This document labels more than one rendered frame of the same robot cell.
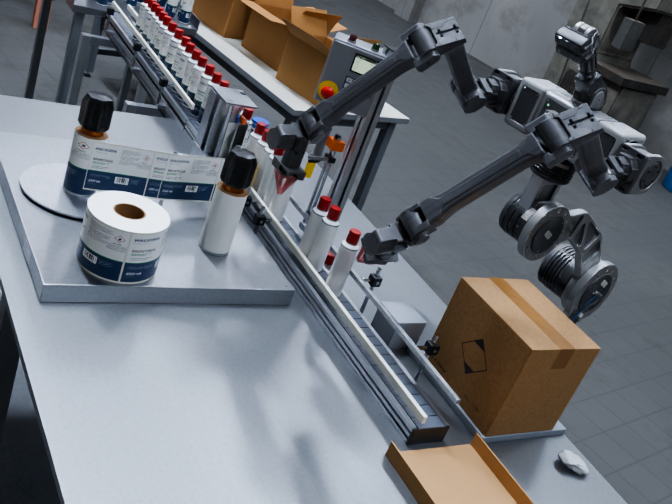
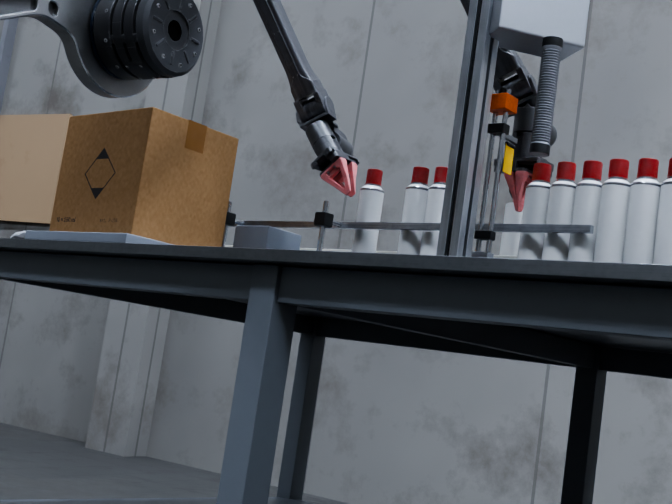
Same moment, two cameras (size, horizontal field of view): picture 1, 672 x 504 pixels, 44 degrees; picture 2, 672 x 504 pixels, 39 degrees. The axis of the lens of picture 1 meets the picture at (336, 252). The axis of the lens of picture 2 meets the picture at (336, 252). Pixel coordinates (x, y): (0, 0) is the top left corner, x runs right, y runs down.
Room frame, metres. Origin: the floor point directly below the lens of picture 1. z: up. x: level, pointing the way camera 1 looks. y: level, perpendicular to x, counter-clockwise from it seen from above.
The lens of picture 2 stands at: (4.02, -0.44, 0.66)
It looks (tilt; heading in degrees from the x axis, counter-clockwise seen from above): 7 degrees up; 170
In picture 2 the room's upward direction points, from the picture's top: 8 degrees clockwise
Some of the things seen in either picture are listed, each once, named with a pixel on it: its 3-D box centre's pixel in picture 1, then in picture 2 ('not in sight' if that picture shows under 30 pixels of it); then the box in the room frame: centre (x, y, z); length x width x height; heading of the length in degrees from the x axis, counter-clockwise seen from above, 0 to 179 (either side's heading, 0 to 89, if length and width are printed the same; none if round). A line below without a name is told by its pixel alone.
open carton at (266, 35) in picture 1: (289, 29); not in sight; (4.50, 0.68, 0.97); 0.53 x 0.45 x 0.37; 140
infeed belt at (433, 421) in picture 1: (287, 244); not in sight; (2.29, 0.15, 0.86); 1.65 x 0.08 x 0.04; 38
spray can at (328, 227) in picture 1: (324, 238); (414, 216); (2.16, 0.05, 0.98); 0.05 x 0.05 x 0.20
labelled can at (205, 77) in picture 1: (203, 91); not in sight; (2.97, 0.68, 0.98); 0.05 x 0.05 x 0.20
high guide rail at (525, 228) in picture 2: (351, 271); (355, 225); (2.08, -0.06, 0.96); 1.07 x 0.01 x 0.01; 38
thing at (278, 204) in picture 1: (283, 190); (536, 218); (2.37, 0.22, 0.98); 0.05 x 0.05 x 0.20
